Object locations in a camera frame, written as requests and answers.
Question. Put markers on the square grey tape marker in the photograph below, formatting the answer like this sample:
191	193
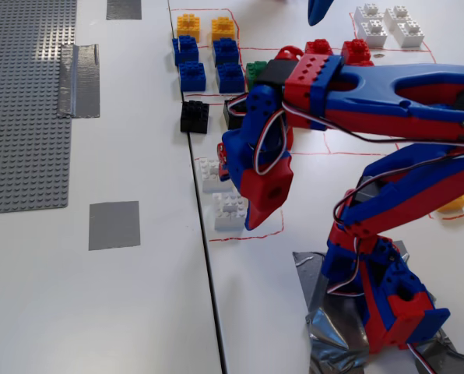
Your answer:
114	225

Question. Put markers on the green lego block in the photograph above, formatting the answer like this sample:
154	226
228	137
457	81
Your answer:
253	72

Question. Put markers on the black lego block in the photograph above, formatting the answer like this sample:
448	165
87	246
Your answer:
232	120
194	117

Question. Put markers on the crumpled silver duct tape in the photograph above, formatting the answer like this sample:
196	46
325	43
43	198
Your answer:
325	331

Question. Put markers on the grey lego baseplate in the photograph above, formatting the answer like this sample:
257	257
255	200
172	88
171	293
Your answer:
22	117

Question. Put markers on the red lego block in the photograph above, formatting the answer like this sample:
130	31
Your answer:
356	50
318	46

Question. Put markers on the blue red gripper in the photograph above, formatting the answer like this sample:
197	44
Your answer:
268	193

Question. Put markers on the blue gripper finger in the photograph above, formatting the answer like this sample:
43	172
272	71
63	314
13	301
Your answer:
317	11

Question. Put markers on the small grey tape patch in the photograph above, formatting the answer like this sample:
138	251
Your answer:
124	9

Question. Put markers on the yellow lego block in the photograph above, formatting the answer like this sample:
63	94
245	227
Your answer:
223	29
454	203
188	26

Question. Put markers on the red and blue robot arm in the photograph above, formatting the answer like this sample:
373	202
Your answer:
372	89

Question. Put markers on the long grey duct tape strip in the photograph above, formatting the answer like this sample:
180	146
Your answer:
80	80

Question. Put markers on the blue lego block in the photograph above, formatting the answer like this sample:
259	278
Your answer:
185	50
192	76
230	77
225	51

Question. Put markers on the white lego block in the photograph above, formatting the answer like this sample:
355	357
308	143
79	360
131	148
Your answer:
368	15
228	212
409	34
397	15
208	175
374	34

